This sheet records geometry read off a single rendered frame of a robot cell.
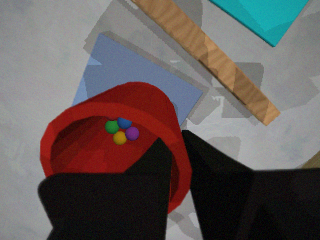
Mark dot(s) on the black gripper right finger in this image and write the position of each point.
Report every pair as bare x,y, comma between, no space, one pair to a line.
226,194

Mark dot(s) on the yellow marble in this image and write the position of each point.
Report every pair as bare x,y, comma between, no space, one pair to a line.
119,138

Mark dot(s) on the wooden plank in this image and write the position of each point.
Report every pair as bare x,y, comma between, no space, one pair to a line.
169,17

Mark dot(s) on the blue marble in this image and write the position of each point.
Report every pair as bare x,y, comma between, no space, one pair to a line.
123,123

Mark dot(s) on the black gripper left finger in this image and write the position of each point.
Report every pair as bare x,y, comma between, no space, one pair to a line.
141,193

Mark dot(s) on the purple marble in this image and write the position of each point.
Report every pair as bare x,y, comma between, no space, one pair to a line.
132,133

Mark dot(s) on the green marble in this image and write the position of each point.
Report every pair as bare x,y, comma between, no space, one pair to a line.
111,127

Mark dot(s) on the red cup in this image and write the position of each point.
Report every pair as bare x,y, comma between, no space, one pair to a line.
76,140

